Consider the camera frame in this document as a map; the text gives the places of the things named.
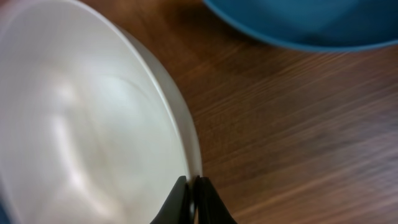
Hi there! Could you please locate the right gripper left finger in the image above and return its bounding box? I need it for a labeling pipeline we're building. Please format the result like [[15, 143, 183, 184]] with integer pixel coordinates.
[[150, 176, 190, 224]]

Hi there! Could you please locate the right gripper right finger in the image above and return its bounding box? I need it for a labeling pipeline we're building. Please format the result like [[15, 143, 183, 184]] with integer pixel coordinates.
[[193, 176, 237, 224]]

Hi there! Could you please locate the cream plate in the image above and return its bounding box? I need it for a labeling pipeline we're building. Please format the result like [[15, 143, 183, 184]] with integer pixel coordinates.
[[1, 1, 203, 223]]

